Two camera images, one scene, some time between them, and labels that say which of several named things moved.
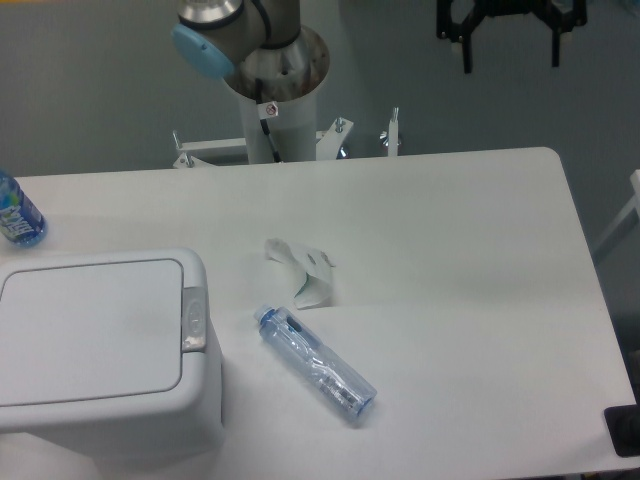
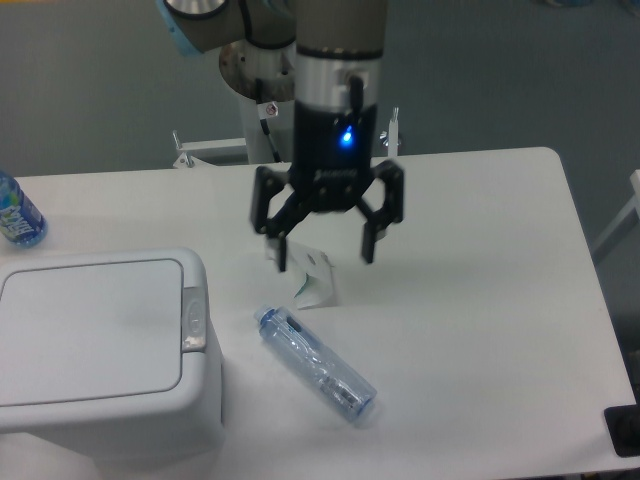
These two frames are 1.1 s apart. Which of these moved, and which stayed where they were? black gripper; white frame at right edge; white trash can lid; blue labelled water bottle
Moved: black gripper
Stayed: blue labelled water bottle; white frame at right edge; white trash can lid
